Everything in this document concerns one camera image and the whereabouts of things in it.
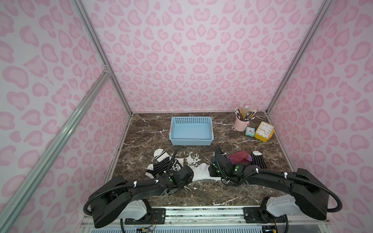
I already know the maroon purple sock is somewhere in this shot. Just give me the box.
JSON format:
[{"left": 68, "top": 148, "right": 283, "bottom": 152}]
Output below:
[{"left": 228, "top": 150, "right": 253, "bottom": 165}]

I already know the black striped sock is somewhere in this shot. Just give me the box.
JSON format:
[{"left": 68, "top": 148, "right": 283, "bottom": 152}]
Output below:
[
  {"left": 251, "top": 150, "right": 267, "bottom": 169},
  {"left": 145, "top": 149, "right": 184, "bottom": 179}
]

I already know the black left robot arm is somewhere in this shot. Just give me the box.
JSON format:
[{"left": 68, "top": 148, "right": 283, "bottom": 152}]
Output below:
[{"left": 83, "top": 166, "right": 194, "bottom": 228}]

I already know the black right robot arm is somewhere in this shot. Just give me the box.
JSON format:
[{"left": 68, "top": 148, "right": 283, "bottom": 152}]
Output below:
[{"left": 208, "top": 153, "right": 343, "bottom": 220}]

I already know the small teal cube clock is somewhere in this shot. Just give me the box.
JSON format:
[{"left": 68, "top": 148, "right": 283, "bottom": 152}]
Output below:
[{"left": 245, "top": 127, "right": 256, "bottom": 137}]

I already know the pink pencil cup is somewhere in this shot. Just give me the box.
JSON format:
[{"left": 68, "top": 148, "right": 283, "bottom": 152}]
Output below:
[{"left": 234, "top": 117, "right": 250, "bottom": 132}]

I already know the yellow square alarm clock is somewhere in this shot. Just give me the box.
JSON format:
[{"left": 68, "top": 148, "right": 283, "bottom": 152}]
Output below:
[{"left": 254, "top": 121, "right": 275, "bottom": 142}]

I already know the light blue plastic basket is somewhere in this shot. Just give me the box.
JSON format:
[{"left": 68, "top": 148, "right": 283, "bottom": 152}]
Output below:
[{"left": 169, "top": 116, "right": 214, "bottom": 146}]

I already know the bundle of coloured pencils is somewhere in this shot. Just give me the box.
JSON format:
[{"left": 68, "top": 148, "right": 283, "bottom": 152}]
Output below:
[{"left": 235, "top": 105, "right": 257, "bottom": 122}]

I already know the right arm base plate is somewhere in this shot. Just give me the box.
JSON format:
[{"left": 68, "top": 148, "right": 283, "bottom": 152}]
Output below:
[{"left": 243, "top": 197, "right": 286, "bottom": 224}]

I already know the aluminium front rail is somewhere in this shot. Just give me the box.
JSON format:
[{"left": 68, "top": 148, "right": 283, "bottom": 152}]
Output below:
[{"left": 78, "top": 206, "right": 334, "bottom": 233}]

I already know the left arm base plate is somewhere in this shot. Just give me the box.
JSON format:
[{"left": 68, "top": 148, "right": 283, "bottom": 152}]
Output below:
[{"left": 121, "top": 199, "right": 166, "bottom": 225}]

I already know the aluminium frame strut left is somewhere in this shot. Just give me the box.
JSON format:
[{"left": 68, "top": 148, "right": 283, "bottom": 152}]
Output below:
[{"left": 1, "top": 71, "right": 110, "bottom": 233}]

